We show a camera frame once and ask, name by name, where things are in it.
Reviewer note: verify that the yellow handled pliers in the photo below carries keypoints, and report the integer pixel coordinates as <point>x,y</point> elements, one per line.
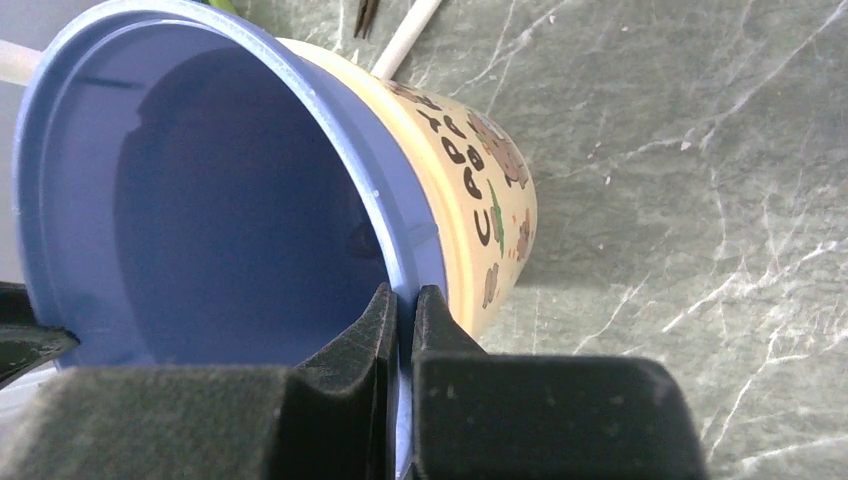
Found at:
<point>366,12</point>

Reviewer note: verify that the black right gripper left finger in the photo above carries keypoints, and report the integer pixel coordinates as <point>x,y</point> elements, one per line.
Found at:
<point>331,417</point>

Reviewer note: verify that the green plastic tray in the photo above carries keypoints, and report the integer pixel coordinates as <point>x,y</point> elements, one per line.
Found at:
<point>224,5</point>

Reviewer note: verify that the cream yellow outer bucket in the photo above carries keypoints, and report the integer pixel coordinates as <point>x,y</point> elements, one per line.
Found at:
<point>474,177</point>

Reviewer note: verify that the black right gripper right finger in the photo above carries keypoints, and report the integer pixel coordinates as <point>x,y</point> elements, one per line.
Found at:
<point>496,416</point>

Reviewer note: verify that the blue and cream bucket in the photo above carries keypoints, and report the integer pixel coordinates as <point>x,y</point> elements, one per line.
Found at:
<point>189,191</point>

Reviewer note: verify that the white PVC pipe frame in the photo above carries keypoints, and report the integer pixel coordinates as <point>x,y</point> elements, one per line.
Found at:
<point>18,63</point>

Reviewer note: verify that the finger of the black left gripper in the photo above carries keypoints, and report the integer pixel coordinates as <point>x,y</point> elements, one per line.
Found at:
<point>26,345</point>

